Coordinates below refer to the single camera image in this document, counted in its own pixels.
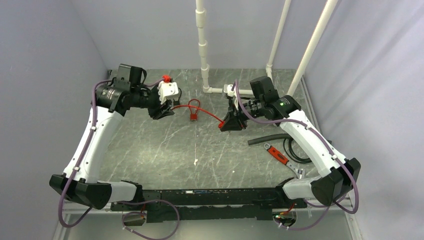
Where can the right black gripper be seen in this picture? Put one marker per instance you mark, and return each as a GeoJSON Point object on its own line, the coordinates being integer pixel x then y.
{"type": "Point", "coordinates": [234, 120]}

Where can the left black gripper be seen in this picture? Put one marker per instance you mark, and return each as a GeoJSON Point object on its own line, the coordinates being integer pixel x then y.
{"type": "Point", "coordinates": [164, 109]}

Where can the black cable lock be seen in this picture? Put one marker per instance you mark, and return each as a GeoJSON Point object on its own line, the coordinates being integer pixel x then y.
{"type": "Point", "coordinates": [177, 101]}

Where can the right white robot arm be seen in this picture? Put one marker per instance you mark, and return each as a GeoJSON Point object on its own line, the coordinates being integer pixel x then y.
{"type": "Point", "coordinates": [337, 175]}

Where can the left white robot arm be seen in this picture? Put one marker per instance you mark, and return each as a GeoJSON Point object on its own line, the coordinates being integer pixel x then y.
{"type": "Point", "coordinates": [110, 100]}

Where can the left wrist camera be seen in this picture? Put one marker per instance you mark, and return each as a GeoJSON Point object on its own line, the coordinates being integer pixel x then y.
{"type": "Point", "coordinates": [167, 91]}

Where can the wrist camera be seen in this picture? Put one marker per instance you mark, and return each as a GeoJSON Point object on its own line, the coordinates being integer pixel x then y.
{"type": "Point", "coordinates": [167, 91]}
{"type": "Point", "coordinates": [229, 91]}

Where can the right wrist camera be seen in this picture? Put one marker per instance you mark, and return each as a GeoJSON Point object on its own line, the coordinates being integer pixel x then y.
{"type": "Point", "coordinates": [229, 91]}

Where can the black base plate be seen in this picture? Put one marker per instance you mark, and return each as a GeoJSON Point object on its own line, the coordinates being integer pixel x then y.
{"type": "Point", "coordinates": [209, 204]}

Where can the red handled tool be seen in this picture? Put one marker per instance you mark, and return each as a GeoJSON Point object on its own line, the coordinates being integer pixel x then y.
{"type": "Point", "coordinates": [299, 172]}

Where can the white PVC pipe frame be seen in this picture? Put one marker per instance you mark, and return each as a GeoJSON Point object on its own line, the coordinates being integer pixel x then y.
{"type": "Point", "coordinates": [264, 34]}

